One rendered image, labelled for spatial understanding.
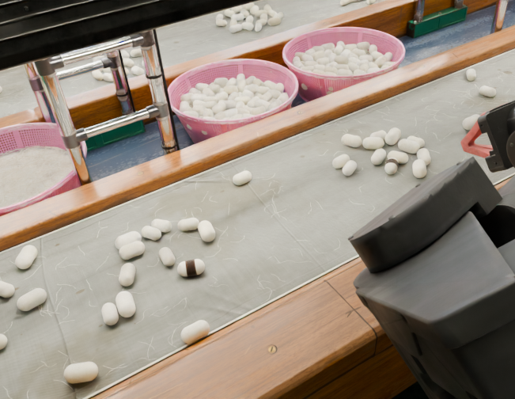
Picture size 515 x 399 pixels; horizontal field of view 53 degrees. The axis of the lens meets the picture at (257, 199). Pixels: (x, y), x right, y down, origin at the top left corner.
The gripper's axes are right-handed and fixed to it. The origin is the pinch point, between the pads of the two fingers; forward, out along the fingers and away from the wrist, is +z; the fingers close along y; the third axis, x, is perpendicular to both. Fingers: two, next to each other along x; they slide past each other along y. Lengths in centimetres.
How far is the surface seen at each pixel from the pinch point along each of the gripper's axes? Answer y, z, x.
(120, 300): 46.3, 13.8, 1.4
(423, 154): -5.0, 14.9, 0.2
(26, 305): 57, 19, -2
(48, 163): 47, 46, -23
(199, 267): 35.7, 14.0, 1.7
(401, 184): 1.3, 14.6, 3.1
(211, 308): 36.9, 10.7, 6.6
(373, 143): -1.3, 21.0, -4.4
